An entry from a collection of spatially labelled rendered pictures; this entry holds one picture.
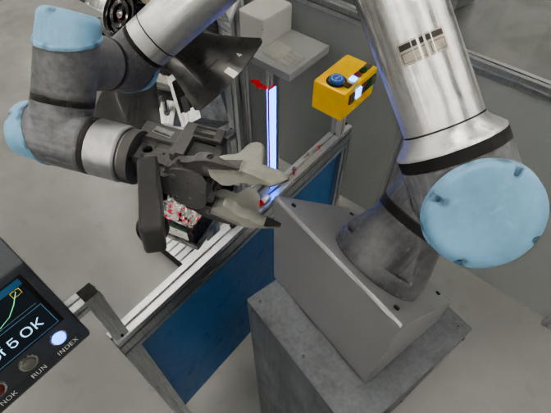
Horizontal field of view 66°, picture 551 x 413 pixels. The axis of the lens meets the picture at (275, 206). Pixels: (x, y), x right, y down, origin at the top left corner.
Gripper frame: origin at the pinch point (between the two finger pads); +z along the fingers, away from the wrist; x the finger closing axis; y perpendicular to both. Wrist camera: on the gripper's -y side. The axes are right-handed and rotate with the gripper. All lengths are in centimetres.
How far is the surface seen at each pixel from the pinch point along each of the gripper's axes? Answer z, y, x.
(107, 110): -54, 44, 35
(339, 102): 4, 61, 28
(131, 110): -48, 46, 35
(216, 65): -24, 48, 17
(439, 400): 71, 27, 128
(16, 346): -31.3, -18.8, 22.3
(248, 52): -18, 52, 14
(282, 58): -19, 102, 46
